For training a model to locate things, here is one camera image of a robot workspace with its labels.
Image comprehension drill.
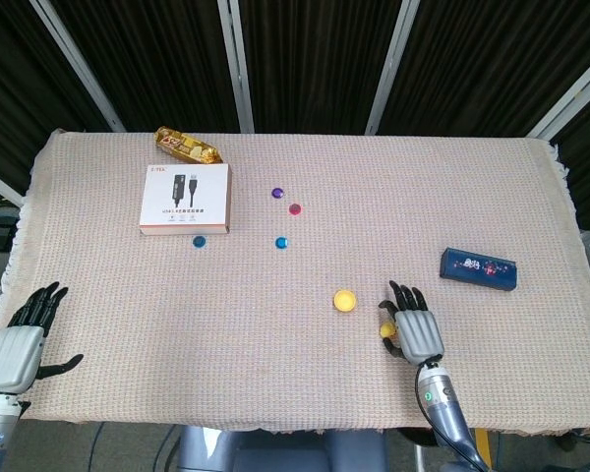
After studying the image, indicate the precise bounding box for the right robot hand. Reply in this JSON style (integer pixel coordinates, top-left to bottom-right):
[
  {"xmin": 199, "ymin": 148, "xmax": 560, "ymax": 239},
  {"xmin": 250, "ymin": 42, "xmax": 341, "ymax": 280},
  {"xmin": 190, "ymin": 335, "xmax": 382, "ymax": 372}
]
[{"xmin": 378, "ymin": 280, "xmax": 445, "ymax": 366}]

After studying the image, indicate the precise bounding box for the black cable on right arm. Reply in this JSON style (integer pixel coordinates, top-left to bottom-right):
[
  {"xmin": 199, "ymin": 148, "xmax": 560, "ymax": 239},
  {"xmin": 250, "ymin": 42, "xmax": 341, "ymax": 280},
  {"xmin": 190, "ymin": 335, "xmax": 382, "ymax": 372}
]
[{"xmin": 412, "ymin": 361, "xmax": 488, "ymax": 472}]

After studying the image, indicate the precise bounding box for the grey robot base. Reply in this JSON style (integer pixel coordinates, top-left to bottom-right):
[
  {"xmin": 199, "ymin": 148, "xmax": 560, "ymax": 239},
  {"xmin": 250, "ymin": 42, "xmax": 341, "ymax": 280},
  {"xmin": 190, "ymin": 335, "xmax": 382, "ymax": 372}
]
[{"xmin": 174, "ymin": 425, "xmax": 389, "ymax": 472}]

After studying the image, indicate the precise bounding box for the beige woven tablecloth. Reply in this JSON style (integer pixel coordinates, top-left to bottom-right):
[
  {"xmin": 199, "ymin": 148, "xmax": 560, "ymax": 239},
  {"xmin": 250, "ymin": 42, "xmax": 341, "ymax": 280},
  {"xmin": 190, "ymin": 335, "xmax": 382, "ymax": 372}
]
[{"xmin": 0, "ymin": 128, "xmax": 590, "ymax": 439}]

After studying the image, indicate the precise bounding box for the white USB cable box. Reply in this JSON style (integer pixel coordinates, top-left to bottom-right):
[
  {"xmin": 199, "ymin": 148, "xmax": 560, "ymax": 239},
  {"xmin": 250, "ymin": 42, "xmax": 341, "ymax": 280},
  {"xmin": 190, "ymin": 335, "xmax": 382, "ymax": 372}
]
[{"xmin": 139, "ymin": 163, "xmax": 233, "ymax": 238}]

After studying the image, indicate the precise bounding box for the dark blue rectangular box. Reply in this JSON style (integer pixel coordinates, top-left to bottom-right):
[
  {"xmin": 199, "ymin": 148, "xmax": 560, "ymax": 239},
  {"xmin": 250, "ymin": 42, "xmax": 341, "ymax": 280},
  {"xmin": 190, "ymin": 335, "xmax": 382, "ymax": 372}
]
[{"xmin": 439, "ymin": 247, "xmax": 519, "ymax": 293}]

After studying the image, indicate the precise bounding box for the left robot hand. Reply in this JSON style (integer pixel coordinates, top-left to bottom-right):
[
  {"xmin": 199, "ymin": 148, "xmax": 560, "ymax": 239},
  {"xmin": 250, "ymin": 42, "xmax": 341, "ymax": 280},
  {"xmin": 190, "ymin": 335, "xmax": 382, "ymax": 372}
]
[{"xmin": 0, "ymin": 280, "xmax": 85, "ymax": 394}]

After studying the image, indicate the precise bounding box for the golden snack packet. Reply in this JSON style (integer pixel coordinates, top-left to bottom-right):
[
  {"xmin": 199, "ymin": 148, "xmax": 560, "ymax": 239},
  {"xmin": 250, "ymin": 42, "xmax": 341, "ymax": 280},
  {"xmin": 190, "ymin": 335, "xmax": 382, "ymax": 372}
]
[{"xmin": 154, "ymin": 126, "xmax": 224, "ymax": 165}]

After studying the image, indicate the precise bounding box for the yellow round cap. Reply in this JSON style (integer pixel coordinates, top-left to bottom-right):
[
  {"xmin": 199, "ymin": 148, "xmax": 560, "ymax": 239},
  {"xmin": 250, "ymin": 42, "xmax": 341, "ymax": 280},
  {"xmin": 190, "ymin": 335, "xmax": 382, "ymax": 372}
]
[{"xmin": 332, "ymin": 289, "xmax": 359, "ymax": 315}]

